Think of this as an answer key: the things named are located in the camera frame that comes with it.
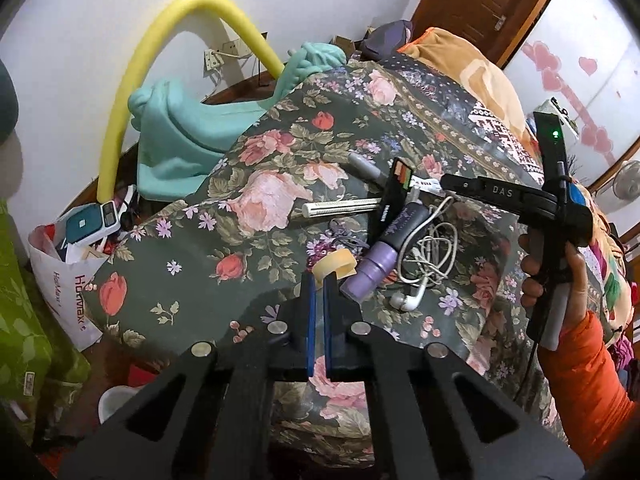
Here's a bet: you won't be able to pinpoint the red flat item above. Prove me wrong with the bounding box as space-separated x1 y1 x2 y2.
127 362 161 386

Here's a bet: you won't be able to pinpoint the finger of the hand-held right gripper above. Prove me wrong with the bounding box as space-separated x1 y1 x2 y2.
440 174 548 211

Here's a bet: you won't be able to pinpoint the white disposable razor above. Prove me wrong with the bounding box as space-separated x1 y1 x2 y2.
302 199 381 221

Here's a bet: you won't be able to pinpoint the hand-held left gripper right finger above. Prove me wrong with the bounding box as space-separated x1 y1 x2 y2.
323 275 586 480

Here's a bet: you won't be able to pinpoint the dark floral blanket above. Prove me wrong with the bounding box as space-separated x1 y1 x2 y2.
82 52 616 466

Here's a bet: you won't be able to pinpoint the teal white scale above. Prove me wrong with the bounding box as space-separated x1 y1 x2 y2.
65 201 121 248

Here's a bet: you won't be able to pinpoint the yellowish tape roll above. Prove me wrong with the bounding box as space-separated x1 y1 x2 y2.
312 250 357 281

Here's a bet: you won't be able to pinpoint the grey marker pen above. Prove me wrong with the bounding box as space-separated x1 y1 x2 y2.
348 152 388 181

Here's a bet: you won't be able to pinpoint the teal cloth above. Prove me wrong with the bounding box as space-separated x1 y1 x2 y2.
127 42 346 203

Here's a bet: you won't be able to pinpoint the dark purple cloth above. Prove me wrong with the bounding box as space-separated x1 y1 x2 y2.
360 20 416 61

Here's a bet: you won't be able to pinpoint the geometric patterned cloth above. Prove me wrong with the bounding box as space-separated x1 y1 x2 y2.
467 100 543 183

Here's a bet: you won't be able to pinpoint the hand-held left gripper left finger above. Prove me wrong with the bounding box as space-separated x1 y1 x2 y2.
57 271 317 480

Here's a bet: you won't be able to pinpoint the white shopping bag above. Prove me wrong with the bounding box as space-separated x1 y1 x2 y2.
27 205 126 353

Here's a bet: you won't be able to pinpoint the white standing fan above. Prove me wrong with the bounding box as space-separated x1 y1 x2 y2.
612 160 640 201

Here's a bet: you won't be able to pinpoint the white cup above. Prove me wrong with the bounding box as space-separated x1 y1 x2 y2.
97 385 138 436

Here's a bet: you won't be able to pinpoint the white wired earphones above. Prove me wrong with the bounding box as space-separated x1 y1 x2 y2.
390 195 461 311

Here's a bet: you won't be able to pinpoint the black box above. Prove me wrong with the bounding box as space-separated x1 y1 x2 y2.
367 156 413 251

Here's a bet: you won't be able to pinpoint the dark knit hat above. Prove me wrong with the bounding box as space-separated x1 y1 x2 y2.
0 60 21 143

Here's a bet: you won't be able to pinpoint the purple bottle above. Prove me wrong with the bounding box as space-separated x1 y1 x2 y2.
340 205 431 301

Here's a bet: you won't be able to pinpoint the person's right hand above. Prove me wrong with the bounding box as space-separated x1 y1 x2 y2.
518 234 601 333

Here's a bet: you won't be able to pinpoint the white wardrobe with heart stickers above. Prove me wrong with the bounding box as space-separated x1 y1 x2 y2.
500 0 640 191

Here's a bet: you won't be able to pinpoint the green leaf-print bag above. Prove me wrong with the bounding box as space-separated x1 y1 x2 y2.
0 200 93 441

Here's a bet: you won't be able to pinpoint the yellow foam tube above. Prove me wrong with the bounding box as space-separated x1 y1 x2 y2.
96 0 286 203

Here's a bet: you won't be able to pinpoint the colourful floral quilt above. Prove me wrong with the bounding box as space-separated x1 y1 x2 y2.
585 195 640 386

